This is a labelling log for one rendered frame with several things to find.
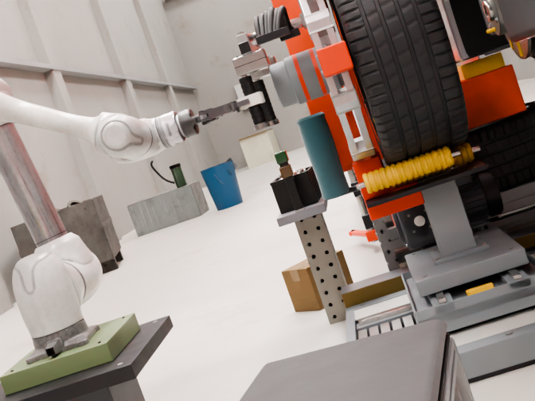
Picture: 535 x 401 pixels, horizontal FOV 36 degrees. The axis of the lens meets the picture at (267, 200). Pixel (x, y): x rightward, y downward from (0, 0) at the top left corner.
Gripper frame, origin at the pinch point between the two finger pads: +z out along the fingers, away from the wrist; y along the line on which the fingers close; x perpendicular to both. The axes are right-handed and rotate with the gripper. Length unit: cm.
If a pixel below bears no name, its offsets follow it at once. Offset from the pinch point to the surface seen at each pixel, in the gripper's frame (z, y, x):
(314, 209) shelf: 3, -51, -39
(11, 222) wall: -327, -569, -10
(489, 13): 68, -11, 1
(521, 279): 51, 11, -66
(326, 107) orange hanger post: 17, -57, -8
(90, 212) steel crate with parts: -221, -494, -26
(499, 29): 70, -10, -4
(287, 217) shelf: -7, -51, -39
